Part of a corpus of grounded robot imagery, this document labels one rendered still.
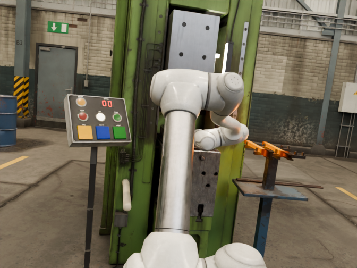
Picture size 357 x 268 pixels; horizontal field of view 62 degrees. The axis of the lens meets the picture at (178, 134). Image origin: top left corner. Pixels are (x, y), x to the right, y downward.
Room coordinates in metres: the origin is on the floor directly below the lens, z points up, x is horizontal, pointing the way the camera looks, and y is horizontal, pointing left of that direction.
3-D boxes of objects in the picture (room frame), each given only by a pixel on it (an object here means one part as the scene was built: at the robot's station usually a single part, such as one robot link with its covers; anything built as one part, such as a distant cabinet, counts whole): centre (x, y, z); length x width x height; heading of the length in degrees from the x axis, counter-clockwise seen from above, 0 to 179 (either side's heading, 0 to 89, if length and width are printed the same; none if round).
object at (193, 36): (2.15, -0.04, 1.56); 0.42 x 0.39 x 0.40; 12
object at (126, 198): (1.78, 0.28, 0.62); 0.44 x 0.05 x 0.05; 12
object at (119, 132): (1.70, 0.34, 1.01); 0.07 x 0.05 x 0.07; 127
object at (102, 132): (1.64, 0.42, 1.01); 0.07 x 0.05 x 0.07; 127
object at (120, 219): (1.98, 0.34, 0.36); 0.09 x 0.07 x 0.12; 102
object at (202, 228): (2.16, -0.05, 0.23); 0.55 x 0.37 x 0.47; 12
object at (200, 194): (2.16, -0.05, 0.69); 0.56 x 0.38 x 0.45; 12
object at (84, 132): (1.58, 0.50, 1.01); 0.07 x 0.05 x 0.07; 127
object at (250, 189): (1.89, -0.61, 0.71); 0.40 x 0.30 x 0.02; 94
